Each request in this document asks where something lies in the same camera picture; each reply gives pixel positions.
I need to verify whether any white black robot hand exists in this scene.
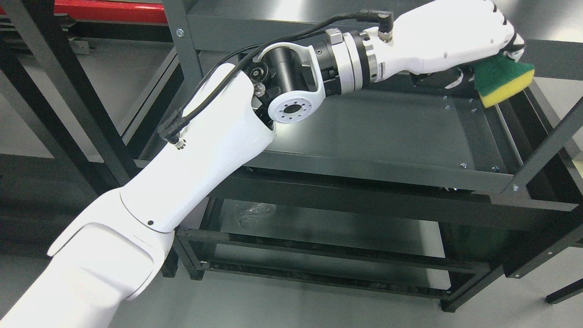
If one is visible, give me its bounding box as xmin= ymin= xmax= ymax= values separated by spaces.
xmin=366 ymin=0 xmax=525 ymax=82

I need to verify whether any green yellow sponge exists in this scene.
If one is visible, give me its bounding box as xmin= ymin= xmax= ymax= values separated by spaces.
xmin=470 ymin=54 xmax=535 ymax=108

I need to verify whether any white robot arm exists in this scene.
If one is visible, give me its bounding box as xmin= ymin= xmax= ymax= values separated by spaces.
xmin=1 ymin=59 xmax=275 ymax=328

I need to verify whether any dark metal shelf rack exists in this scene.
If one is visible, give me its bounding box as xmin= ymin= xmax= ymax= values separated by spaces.
xmin=1 ymin=0 xmax=582 ymax=312

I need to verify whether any red bar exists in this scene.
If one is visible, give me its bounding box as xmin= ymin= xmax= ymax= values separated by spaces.
xmin=53 ymin=0 xmax=168 ymax=24

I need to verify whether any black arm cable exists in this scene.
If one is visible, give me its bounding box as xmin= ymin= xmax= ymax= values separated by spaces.
xmin=157 ymin=10 xmax=394 ymax=143

